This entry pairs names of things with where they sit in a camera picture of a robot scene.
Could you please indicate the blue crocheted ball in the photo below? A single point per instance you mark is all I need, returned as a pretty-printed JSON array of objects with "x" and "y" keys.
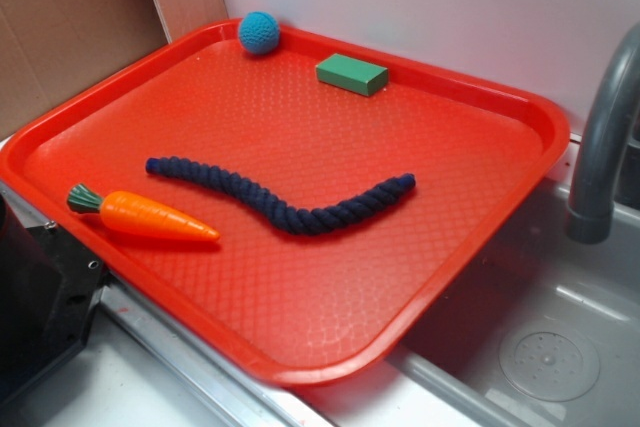
[{"x": 259, "y": 33}]

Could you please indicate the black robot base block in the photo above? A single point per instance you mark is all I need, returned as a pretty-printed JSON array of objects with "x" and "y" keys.
[{"x": 50, "y": 285}]

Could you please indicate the green wooden block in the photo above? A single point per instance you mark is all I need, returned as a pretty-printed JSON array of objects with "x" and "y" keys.
[{"x": 353, "y": 75}]

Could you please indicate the red plastic tray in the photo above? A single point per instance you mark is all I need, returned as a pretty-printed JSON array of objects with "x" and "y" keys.
[{"x": 292, "y": 310}]

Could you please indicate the orange plastic toy carrot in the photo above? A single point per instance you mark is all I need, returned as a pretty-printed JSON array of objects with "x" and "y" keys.
[{"x": 130, "y": 213}]

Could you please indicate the grey toy sink basin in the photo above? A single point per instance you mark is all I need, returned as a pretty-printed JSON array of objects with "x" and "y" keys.
[{"x": 538, "y": 330}]

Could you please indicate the grey toy faucet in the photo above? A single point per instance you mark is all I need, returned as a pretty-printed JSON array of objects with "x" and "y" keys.
[{"x": 607, "y": 166}]

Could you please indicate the brown cardboard panel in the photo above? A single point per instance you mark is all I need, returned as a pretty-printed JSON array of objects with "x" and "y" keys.
[{"x": 52, "y": 50}]

